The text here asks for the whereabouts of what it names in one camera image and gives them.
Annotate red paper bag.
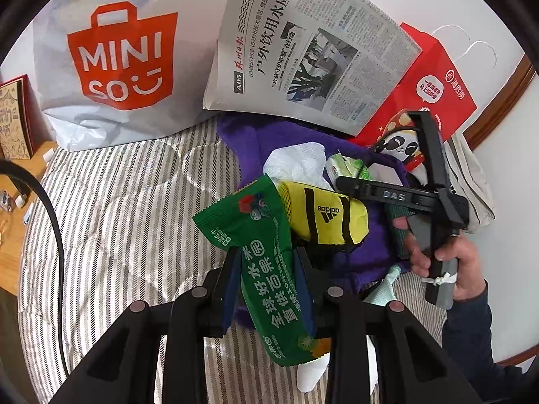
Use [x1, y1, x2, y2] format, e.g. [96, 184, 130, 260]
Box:
[347, 23, 500, 177]

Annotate person's right hand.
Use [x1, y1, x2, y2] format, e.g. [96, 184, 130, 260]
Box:
[389, 216, 487, 301]

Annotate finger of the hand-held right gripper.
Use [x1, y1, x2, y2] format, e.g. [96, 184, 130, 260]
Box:
[406, 110, 449, 196]
[336, 175, 439, 213]

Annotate light grey waist bag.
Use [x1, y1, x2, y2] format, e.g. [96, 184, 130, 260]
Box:
[442, 132, 497, 234]

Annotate light green towel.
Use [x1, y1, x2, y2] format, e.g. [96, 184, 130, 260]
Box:
[362, 265, 401, 306]

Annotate black cable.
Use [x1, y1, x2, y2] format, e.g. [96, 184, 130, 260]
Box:
[0, 159, 70, 377]

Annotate white plastic shopping bag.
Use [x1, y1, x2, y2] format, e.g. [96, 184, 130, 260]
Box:
[33, 0, 224, 152]

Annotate folded newspaper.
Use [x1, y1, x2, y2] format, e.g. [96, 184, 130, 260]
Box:
[202, 0, 423, 137]

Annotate teal ribbed cloth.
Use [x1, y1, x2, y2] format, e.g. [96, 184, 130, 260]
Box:
[385, 202, 415, 259]

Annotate green snack packet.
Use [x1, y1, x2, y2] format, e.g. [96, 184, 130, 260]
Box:
[192, 174, 331, 367]

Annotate striped bed quilt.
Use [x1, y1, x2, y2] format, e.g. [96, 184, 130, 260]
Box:
[19, 126, 447, 404]

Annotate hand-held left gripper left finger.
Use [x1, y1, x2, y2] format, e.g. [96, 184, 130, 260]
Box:
[53, 247, 245, 404]

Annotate purple fabric tray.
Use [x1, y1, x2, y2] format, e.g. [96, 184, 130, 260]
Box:
[217, 115, 415, 329]

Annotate green tissue packet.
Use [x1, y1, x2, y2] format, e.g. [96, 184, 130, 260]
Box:
[326, 154, 371, 181]

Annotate person's right forearm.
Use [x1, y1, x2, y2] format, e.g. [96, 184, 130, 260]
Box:
[440, 280, 498, 371]

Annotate yellow mini duffel bag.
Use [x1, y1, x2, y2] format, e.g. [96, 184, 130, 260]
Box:
[278, 180, 369, 247]

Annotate patterned book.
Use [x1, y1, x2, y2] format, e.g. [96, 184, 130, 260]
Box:
[0, 74, 35, 160]

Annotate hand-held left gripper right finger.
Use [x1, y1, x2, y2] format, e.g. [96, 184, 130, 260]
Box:
[292, 246, 485, 404]

